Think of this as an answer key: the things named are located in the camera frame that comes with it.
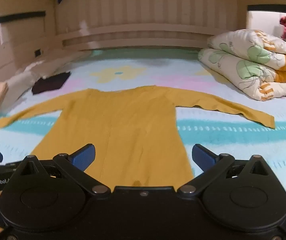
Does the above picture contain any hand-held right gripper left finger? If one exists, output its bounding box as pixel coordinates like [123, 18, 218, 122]
[15, 144, 110, 195]

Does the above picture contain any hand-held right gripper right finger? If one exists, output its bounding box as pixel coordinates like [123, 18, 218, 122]
[178, 144, 271, 195]

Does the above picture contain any mustard yellow long-sleeved shirt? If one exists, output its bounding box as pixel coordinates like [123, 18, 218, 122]
[0, 85, 275, 187]

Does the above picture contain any pastel flower print bed sheet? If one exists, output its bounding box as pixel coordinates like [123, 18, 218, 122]
[0, 48, 286, 200]

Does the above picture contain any beige pillow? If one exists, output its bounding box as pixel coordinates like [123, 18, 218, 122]
[0, 59, 58, 127]

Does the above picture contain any dark maroon folded cloth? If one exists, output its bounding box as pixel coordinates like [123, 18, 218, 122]
[31, 72, 71, 95]

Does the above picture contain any folded floral print quilt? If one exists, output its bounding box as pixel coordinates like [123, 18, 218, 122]
[198, 29, 286, 101]

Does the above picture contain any beige cabinet with black trim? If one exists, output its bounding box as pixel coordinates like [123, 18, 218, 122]
[0, 0, 57, 82]

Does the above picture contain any beige slatted headboard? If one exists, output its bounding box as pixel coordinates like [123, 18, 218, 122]
[54, 0, 248, 52]

